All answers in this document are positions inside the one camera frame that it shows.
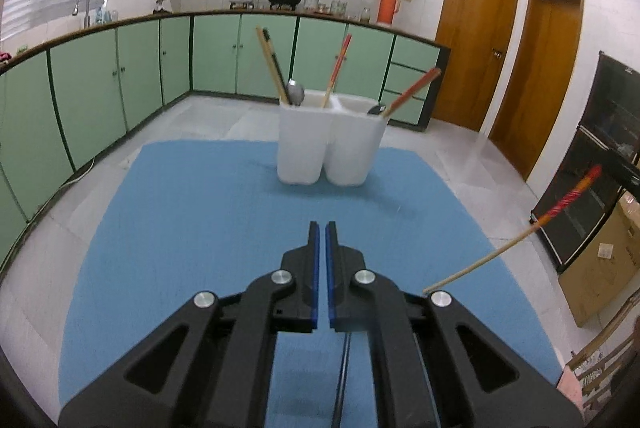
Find metal spoon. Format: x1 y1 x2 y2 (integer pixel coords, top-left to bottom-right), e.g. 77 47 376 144
286 78 306 107

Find plain wooden chopstick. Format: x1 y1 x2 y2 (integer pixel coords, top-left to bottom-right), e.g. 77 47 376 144
255 26 287 104

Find green kitchen base cabinets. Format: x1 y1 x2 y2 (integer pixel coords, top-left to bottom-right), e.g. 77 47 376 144
0 10 451 253

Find black glass cabinet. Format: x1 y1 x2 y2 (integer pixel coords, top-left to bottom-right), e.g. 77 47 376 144
530 51 640 273

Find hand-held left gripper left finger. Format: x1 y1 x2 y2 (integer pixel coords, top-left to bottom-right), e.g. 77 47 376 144
59 221 321 428

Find orange thermos jug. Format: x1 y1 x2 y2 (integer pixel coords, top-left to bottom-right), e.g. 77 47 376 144
377 0 402 27

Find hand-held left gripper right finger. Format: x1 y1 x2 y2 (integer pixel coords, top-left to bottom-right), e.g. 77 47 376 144
325 221 586 428

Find pink cloth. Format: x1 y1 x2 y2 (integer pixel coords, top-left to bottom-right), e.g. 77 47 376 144
555 365 586 414

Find black chopstick silver band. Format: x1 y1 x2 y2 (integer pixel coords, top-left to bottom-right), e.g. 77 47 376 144
333 333 352 428
262 28 293 105

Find wooden chair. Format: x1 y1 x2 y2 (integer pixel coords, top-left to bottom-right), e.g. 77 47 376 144
567 298 640 409

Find wooden door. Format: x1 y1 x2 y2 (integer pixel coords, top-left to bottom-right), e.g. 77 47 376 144
487 0 586 181
432 0 522 133

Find wooden chopstick red floral handle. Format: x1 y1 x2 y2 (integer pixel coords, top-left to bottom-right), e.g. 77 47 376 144
422 164 603 296
322 34 353 109

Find cardboard box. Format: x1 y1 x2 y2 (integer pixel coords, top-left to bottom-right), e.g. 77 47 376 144
557 198 640 328

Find blue table mat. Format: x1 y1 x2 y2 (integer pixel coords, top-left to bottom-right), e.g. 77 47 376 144
57 139 563 428

